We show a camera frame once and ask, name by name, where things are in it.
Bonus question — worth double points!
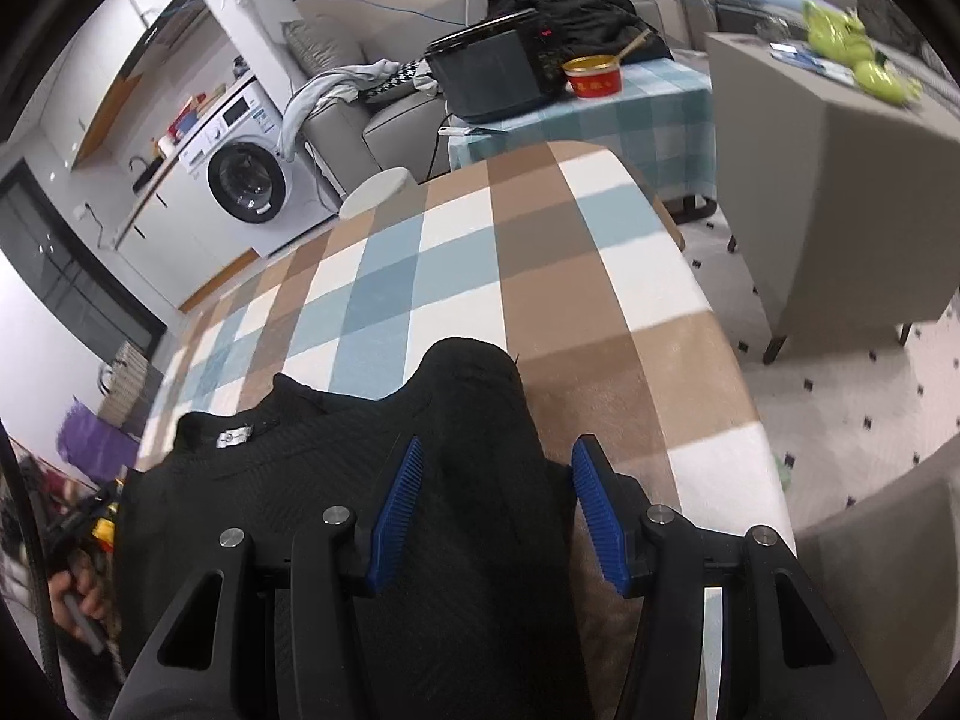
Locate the grey cloth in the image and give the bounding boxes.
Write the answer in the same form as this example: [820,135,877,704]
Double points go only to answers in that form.
[281,60,402,158]

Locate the white kitchen base cabinets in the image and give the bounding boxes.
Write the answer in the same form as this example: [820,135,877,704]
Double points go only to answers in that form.
[112,157,263,308]

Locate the white wall cabinets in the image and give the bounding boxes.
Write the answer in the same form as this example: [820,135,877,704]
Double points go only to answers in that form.
[71,0,188,170]

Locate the green plush toy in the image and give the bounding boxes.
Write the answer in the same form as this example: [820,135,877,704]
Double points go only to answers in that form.
[801,0,923,102]

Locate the black knit sweater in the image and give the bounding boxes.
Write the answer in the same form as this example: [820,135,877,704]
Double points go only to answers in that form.
[112,337,593,720]

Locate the black jacket pile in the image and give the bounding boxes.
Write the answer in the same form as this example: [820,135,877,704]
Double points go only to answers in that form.
[487,0,672,65]

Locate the white round stool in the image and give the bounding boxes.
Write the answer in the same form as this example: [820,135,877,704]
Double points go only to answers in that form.
[340,169,415,220]

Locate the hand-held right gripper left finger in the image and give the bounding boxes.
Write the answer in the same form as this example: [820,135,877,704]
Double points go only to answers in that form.
[109,435,425,720]

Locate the wicker laundry basket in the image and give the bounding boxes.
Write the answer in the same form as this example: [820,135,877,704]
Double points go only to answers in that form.
[96,341,164,436]

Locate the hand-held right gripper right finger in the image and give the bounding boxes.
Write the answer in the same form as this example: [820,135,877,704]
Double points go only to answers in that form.
[571,435,890,720]

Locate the dark glass door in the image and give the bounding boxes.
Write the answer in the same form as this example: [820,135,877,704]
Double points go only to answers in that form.
[0,157,167,383]

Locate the person's left hand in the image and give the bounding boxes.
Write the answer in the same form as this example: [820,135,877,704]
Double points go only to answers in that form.
[49,566,110,642]

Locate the teal checked side table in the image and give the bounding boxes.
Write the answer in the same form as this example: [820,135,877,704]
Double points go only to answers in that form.
[448,60,717,222]

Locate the grey cabinet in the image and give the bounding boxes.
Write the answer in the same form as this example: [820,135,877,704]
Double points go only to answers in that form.
[705,31,960,365]
[795,454,960,698]

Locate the grey sofa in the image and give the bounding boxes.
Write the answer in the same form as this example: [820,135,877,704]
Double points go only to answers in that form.
[289,0,676,200]

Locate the red bowl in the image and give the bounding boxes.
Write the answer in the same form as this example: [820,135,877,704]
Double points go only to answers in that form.
[562,55,623,98]

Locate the purple bag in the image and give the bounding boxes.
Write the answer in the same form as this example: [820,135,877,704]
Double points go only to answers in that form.
[58,401,143,485]

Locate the brown blue checked blanket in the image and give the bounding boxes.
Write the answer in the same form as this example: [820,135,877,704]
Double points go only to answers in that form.
[135,139,800,720]

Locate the houndstooth cushion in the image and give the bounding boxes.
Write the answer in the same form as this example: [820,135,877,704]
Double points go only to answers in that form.
[364,60,432,102]

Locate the black rice cooker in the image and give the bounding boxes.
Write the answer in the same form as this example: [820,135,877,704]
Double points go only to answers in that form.
[424,9,567,125]

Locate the grey pillow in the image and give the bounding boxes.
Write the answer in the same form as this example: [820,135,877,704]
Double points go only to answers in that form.
[283,15,368,83]

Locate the range hood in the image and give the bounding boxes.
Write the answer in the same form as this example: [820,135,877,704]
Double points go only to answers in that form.
[124,0,218,80]

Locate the white washing machine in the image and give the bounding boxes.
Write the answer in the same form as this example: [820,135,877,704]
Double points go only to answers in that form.
[176,75,338,260]

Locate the person's left forearm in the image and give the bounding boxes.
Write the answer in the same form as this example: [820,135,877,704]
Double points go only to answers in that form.
[37,637,128,720]

